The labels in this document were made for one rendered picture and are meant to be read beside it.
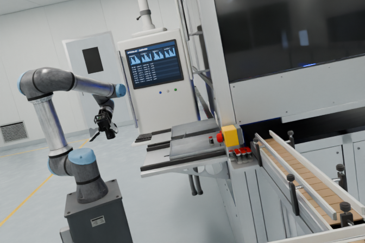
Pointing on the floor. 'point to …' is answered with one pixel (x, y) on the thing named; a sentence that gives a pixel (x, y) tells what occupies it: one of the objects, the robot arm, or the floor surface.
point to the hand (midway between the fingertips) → (103, 138)
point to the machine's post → (222, 95)
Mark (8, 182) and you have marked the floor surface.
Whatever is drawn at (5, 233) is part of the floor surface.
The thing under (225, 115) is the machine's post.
